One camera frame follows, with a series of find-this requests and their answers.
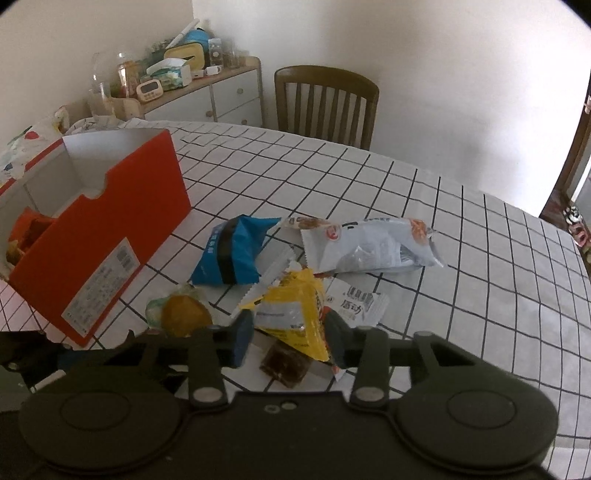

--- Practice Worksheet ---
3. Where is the golden wrapped snack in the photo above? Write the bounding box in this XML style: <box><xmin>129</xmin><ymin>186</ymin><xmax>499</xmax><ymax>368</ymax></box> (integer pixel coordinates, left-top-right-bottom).
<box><xmin>4</xmin><ymin>240</ymin><xmax>31</xmax><ymax>268</ymax></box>

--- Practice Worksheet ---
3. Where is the printed plastic bag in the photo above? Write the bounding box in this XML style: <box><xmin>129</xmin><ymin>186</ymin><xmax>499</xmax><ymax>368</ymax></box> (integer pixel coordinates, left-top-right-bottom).
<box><xmin>0</xmin><ymin>104</ymin><xmax>121</xmax><ymax>185</ymax></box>

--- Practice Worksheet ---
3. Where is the clear plastic bottle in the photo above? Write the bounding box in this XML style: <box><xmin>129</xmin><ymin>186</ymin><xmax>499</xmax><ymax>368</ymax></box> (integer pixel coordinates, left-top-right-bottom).
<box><xmin>88</xmin><ymin>52</ymin><xmax>112</xmax><ymax>116</ymax></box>

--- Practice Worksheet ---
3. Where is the small white black-print packet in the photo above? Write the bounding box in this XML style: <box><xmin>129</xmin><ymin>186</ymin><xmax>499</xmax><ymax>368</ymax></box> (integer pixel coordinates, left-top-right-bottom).
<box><xmin>323</xmin><ymin>277</ymin><xmax>389</xmax><ymax>324</ymax></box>

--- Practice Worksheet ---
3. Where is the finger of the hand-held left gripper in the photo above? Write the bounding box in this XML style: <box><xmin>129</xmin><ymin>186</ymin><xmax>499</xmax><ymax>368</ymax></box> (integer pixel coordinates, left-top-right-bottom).
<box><xmin>0</xmin><ymin>330</ymin><xmax>70</xmax><ymax>394</ymax></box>

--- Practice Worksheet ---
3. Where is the pile of shoes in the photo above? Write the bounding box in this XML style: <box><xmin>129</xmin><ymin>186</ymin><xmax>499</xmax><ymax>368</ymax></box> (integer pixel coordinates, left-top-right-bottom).
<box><xmin>561</xmin><ymin>203</ymin><xmax>591</xmax><ymax>264</ymax></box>

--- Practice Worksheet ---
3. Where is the orange cardboard box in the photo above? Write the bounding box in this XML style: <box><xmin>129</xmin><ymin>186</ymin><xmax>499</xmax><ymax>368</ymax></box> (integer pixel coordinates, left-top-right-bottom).
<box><xmin>0</xmin><ymin>128</ymin><xmax>192</xmax><ymax>348</ymax></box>

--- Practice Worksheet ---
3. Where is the round pastry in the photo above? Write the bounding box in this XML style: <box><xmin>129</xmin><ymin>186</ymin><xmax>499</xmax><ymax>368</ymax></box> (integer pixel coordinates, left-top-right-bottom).
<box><xmin>145</xmin><ymin>282</ymin><xmax>214</xmax><ymax>337</ymax></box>

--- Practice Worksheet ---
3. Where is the wooden door frame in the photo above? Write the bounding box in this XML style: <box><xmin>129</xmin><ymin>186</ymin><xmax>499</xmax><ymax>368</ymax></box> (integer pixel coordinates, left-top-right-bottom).
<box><xmin>538</xmin><ymin>92</ymin><xmax>591</xmax><ymax>222</ymax></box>

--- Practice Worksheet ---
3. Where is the white serrated-edge packet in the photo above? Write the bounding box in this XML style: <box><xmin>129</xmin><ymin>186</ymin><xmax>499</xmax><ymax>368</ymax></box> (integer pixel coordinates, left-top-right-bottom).
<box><xmin>238</xmin><ymin>244</ymin><xmax>301</xmax><ymax>310</ymax></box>

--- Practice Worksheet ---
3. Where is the wooden chair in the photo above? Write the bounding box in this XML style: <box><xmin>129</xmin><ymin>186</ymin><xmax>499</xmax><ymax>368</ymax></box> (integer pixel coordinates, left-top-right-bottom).
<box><xmin>274</xmin><ymin>65</ymin><xmax>380</xmax><ymax>151</ymax></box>

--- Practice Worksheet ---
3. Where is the orange snack packet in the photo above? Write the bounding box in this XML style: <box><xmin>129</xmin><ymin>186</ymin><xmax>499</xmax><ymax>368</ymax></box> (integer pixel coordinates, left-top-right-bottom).
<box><xmin>9</xmin><ymin>208</ymin><xmax>58</xmax><ymax>252</ymax></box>

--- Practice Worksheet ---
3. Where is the brown candy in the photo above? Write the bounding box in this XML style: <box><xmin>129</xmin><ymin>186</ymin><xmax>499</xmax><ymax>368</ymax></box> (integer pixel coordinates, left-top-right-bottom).
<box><xmin>259</xmin><ymin>339</ymin><xmax>315</xmax><ymax>387</ymax></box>

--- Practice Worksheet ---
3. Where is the large white snack packet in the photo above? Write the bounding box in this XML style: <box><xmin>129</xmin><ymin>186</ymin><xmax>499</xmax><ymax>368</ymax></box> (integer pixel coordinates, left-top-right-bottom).
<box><xmin>300</xmin><ymin>217</ymin><xmax>446</xmax><ymax>275</ymax></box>

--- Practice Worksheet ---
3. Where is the orange-filled clear bottle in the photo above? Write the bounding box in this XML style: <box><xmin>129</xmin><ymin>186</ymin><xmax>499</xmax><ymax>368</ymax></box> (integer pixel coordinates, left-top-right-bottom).
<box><xmin>115</xmin><ymin>52</ymin><xmax>139</xmax><ymax>97</ymax></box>

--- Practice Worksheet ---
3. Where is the white black-checked tablecloth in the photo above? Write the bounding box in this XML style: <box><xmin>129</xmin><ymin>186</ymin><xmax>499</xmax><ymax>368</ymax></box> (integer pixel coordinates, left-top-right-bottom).
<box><xmin>0</xmin><ymin>117</ymin><xmax>591</xmax><ymax>480</ymax></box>

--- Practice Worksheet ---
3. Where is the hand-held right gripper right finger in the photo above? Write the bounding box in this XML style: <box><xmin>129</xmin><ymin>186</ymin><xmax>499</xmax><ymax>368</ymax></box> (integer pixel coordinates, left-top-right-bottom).
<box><xmin>324</xmin><ymin>310</ymin><xmax>465</xmax><ymax>411</ymax></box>

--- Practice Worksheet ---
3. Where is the white digital timer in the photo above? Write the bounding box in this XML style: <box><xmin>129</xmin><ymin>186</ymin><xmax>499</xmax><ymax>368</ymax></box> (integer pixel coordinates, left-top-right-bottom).
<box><xmin>137</xmin><ymin>78</ymin><xmax>165</xmax><ymax>103</ymax></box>

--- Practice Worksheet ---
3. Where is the yellow snack packet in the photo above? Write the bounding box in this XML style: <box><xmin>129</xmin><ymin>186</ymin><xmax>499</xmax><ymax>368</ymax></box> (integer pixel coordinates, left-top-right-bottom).
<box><xmin>240</xmin><ymin>268</ymin><xmax>331</xmax><ymax>363</ymax></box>

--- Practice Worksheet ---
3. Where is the white tube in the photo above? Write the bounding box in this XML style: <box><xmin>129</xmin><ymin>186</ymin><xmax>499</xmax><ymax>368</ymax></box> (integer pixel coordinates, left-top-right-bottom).
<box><xmin>173</xmin><ymin>18</ymin><xmax>201</xmax><ymax>47</ymax></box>

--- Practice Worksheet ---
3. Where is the yellow-lid tissue box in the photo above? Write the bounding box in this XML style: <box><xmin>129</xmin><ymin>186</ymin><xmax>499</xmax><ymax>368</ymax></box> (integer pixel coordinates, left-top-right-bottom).
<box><xmin>164</xmin><ymin>41</ymin><xmax>208</xmax><ymax>63</ymax></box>

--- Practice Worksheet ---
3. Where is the blue snack packet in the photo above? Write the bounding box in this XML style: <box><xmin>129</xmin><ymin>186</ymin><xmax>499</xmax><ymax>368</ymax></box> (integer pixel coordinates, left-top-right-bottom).
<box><xmin>190</xmin><ymin>215</ymin><xmax>282</xmax><ymax>286</ymax></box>

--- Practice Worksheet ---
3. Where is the white wooden-top cabinet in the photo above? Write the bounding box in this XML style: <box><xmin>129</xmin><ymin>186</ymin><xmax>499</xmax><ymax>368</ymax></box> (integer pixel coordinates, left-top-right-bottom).
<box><xmin>108</xmin><ymin>56</ymin><xmax>265</xmax><ymax>127</ymax></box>

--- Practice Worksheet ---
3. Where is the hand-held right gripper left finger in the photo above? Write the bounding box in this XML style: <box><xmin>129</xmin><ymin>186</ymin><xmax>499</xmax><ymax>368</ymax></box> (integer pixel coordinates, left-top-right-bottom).
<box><xmin>122</xmin><ymin>309</ymin><xmax>256</xmax><ymax>411</ymax></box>

